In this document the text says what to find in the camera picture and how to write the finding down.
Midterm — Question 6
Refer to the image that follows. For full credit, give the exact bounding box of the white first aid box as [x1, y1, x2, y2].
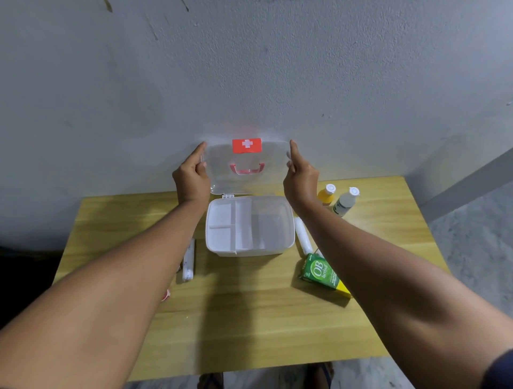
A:
[200, 136, 296, 258]

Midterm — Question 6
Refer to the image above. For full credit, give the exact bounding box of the dark right flip-flop sandal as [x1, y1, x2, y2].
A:
[306, 362, 336, 389]

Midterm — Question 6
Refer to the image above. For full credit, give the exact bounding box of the person's left hand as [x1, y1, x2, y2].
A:
[172, 141, 211, 207]

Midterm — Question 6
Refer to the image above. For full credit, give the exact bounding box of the white medicine bottle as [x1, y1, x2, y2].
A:
[332, 186, 360, 218]

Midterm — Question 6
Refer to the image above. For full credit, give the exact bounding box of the person's right foot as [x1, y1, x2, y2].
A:
[308, 362, 333, 389]

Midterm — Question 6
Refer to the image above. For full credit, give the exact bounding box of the dark left flip-flop sandal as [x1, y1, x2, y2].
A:
[197, 372, 224, 389]

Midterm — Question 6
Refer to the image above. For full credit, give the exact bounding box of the person's left forearm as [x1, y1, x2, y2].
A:
[0, 200, 207, 389]

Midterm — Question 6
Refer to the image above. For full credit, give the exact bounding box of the person's right forearm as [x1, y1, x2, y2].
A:
[298, 200, 513, 389]

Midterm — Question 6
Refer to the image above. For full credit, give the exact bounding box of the green yellow medicine box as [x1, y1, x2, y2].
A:
[299, 253, 353, 299]

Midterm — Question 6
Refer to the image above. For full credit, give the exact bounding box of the dark flip-flop sandal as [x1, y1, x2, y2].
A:
[197, 372, 224, 389]
[306, 362, 336, 389]

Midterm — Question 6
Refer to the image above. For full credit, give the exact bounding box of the long printed white bandage roll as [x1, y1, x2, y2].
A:
[182, 238, 196, 282]

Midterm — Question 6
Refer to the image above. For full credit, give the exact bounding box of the navy right shirt sleeve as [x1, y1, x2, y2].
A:
[479, 348, 513, 389]

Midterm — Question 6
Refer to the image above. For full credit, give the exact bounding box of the yellow medicine bottle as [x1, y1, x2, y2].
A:
[317, 184, 337, 207]

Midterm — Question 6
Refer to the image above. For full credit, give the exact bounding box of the person's right hand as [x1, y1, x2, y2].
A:
[283, 139, 320, 213]

